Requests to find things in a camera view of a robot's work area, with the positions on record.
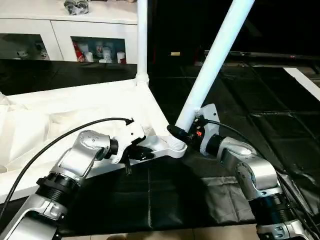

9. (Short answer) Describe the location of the white plastic table leg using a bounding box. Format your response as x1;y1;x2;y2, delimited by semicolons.
136;0;150;85
169;0;256;151

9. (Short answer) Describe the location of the black work mat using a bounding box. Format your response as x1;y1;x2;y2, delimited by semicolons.
0;59;320;236

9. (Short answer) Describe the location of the white flat strip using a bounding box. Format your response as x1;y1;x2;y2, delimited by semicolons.
284;67;320;102

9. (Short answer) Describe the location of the white glass-door cabinet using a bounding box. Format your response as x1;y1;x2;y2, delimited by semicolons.
0;0;139;65

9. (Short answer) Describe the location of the grey crumpled object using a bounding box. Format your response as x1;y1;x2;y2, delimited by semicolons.
64;0;90;15

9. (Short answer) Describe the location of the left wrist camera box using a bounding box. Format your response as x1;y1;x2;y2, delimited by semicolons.
111;120;147;164

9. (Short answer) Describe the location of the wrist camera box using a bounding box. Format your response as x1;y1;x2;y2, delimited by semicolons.
193;103;219;137
111;120;147;164

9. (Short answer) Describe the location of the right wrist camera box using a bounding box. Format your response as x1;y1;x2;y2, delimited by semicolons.
193;103;219;137

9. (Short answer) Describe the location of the dark long rail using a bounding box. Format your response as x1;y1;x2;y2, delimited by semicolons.
202;50;320;63

